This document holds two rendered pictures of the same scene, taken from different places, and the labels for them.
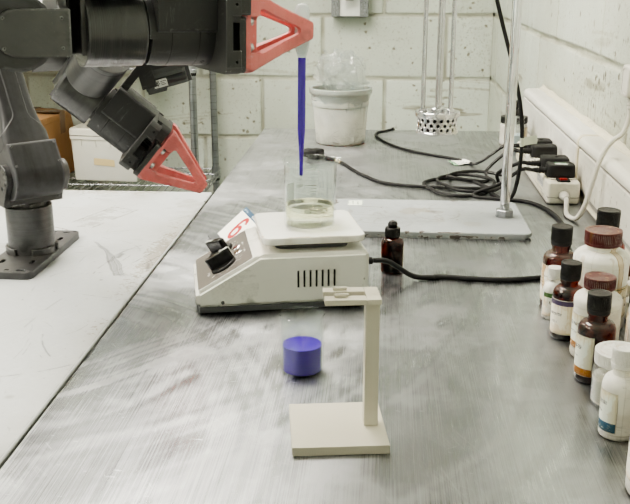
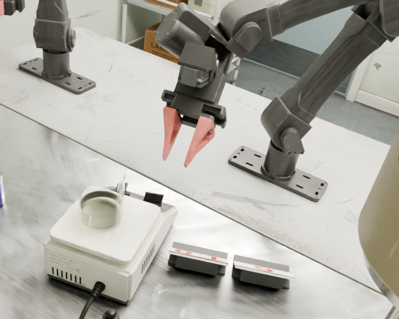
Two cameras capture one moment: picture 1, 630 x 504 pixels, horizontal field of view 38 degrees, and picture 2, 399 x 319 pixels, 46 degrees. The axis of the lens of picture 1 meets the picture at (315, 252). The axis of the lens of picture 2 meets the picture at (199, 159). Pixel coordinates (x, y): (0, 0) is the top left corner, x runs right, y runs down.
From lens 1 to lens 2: 1.41 m
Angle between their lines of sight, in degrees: 96
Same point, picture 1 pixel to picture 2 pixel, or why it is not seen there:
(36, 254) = (261, 167)
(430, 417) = not seen: outside the picture
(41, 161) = (273, 117)
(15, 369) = (96, 130)
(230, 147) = not seen: outside the picture
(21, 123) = (293, 92)
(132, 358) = (73, 159)
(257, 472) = not seen: outside the picture
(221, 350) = (50, 187)
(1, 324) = (158, 139)
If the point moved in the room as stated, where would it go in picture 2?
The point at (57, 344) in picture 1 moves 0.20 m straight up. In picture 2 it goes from (114, 145) to (119, 54)
